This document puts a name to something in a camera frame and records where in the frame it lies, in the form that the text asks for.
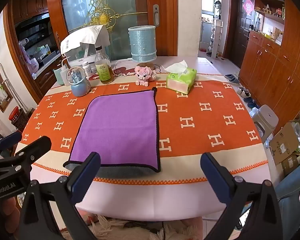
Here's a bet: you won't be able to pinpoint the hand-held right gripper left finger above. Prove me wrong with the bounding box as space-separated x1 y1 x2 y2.
20 152 102 240

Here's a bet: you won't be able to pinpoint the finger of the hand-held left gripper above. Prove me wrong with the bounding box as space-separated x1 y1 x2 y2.
0 131 23 156
0 136 52 178

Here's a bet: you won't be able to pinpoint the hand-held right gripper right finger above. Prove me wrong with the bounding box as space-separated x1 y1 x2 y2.
200 152 282 240

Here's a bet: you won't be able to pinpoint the purple towel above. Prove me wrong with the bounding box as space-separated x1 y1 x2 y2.
63 87 161 173

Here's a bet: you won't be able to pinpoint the person's left hand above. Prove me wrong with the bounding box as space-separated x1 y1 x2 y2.
0 196 23 240

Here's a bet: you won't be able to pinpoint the orange patterned tablecloth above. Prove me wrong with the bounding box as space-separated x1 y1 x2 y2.
14 73 269 186

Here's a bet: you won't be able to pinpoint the blue chair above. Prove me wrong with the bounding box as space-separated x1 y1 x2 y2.
240 155 300 232

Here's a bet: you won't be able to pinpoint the cardboard box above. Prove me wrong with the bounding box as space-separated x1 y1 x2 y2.
268 119 300 173

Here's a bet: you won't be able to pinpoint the grey plastic stool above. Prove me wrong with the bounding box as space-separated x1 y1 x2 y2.
252 104 279 144

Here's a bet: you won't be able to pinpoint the translucent plastic squeeze bottle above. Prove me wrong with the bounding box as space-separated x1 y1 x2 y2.
53 64 69 86

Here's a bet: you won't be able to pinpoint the blue snow globe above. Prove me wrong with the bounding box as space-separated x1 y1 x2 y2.
66 66 91 97

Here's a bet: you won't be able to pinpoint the blue shoes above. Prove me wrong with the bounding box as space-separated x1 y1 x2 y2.
243 97 260 109

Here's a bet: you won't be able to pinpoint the white sneakers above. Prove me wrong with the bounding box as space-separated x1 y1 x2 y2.
237 86 251 98

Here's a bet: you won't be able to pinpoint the white pill bottle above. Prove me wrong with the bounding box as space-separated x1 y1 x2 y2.
82 62 94 79

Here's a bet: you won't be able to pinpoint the green tissue pack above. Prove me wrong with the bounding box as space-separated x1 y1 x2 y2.
164 60 198 95

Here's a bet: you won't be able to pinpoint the yellow liquid glass bottle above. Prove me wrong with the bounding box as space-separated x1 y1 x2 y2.
94 45 114 84

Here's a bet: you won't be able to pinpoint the white countertop appliance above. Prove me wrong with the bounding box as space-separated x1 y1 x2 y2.
61 42 111 68

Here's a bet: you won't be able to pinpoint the red cartoon place mat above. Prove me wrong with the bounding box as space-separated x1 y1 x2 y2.
89 59 166 81

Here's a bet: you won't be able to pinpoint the pink block pig toy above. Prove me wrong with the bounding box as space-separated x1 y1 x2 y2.
135 66 157 86

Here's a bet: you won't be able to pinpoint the white cloth cover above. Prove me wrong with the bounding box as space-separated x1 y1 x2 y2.
60 25 111 55

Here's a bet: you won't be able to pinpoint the wooden kitchen cabinet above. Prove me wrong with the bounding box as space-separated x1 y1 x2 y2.
4 0 67 103

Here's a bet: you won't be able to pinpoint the white shelf rack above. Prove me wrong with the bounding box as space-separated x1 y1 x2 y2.
208 18 224 59

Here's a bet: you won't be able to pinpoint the blue cylindrical table lamp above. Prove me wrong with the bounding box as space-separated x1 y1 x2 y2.
128 25 158 63

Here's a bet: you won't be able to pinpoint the dark entrance door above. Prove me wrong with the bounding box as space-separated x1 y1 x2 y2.
233 0 255 68

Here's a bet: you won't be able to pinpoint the wooden sliding glass door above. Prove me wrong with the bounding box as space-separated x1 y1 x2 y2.
45 0 178 63

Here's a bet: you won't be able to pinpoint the wooden wall cabinet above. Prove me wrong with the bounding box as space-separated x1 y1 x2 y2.
239 0 300 128

